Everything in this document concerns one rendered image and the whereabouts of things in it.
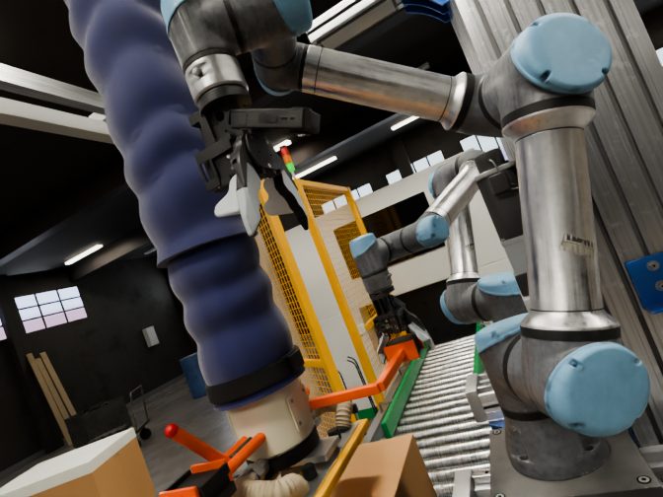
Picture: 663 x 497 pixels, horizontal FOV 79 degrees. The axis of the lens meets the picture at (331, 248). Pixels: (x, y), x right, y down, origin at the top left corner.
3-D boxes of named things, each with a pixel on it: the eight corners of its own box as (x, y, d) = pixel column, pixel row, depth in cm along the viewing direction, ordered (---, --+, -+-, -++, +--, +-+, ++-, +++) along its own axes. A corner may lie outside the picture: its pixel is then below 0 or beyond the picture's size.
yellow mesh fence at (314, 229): (427, 405, 358) (343, 190, 369) (438, 403, 355) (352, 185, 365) (403, 491, 250) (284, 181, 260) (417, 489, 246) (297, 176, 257)
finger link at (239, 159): (252, 207, 49) (254, 159, 54) (263, 201, 48) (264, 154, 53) (225, 184, 45) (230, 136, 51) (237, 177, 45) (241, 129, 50)
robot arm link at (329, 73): (518, 101, 75) (263, 44, 74) (553, 71, 65) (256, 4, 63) (508, 160, 75) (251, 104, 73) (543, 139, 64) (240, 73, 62)
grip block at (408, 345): (397, 355, 115) (390, 338, 115) (424, 347, 111) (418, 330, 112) (390, 366, 107) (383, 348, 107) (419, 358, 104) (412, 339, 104)
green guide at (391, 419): (420, 344, 353) (416, 334, 353) (431, 341, 349) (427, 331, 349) (373, 442, 204) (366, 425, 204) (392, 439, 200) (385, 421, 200)
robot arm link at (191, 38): (209, -35, 51) (145, -15, 51) (239, 42, 51) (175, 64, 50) (222, 7, 59) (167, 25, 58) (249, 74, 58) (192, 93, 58)
